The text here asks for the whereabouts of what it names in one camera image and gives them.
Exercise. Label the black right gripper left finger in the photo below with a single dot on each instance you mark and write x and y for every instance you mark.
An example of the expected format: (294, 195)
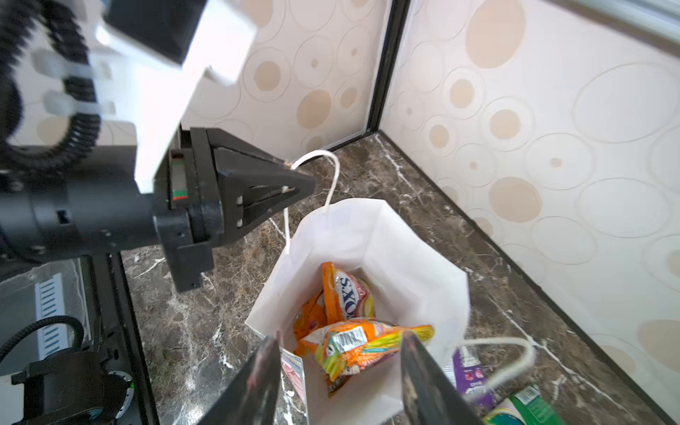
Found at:
(251, 396)

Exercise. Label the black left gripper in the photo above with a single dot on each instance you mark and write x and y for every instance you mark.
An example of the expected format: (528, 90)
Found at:
(187, 207)

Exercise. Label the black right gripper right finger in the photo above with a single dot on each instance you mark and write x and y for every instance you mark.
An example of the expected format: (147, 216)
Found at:
(428, 396)

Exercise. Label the small purple candy bag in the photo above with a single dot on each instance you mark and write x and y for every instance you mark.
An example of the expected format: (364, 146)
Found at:
(465, 372)

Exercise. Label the green snack bag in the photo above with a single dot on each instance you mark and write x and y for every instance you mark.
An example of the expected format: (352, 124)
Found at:
(525, 407)

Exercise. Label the orange snack bag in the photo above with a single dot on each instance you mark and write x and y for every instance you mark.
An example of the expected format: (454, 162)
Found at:
(348, 348)
(312, 316)

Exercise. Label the white paper bag colourful print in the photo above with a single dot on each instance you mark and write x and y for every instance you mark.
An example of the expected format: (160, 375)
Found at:
(413, 285)

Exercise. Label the red fruits candy bag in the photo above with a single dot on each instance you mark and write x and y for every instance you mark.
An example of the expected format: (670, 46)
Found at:
(346, 296)

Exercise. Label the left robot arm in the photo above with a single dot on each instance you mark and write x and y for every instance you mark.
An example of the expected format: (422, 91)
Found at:
(93, 208)

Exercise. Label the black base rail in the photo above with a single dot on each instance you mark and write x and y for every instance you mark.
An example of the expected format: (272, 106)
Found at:
(71, 352)

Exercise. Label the black vertical frame post left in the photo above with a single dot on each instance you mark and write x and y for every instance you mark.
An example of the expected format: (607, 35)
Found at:
(393, 32)

